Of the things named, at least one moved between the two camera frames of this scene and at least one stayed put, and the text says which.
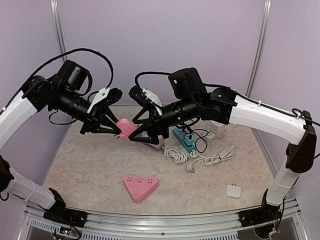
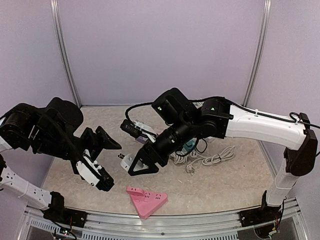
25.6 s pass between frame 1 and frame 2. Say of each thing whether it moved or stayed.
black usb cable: moved
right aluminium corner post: stayed
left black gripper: moved
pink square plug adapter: moved
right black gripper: moved
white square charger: moved
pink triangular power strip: moved
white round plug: stayed
